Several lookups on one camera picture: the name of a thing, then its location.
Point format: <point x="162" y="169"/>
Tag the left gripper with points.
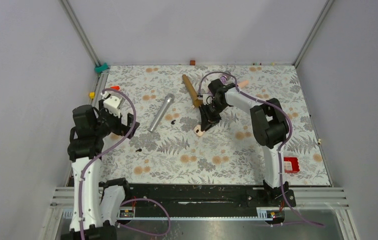
<point x="122" y="129"/>

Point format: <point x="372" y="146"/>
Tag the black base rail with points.
<point x="203" y="201"/>

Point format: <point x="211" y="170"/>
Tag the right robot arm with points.
<point x="269" y="128"/>

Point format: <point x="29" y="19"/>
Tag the pink microphone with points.
<point x="243" y="84"/>

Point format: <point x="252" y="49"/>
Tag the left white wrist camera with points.
<point x="112" y="104"/>

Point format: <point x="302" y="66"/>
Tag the floral table mat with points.
<point x="227" y="153"/>

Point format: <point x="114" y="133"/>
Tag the purple glitter microphone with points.
<point x="224" y="77"/>

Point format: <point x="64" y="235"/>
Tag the red box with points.
<point x="291" y="165"/>

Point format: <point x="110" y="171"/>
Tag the beige charging case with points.
<point x="197" y="130"/>

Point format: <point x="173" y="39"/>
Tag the teal corner clip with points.
<point x="101" y="68"/>

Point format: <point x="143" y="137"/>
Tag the silver microphone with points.
<point x="168" y="100"/>

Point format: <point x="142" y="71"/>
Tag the red triangle block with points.
<point x="116" y="88"/>

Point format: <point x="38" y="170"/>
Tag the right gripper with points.
<point x="208" y="121"/>

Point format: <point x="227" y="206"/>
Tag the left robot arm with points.
<point x="96" y="205"/>

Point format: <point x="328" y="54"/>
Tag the gold microphone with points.
<point x="196" y="102"/>

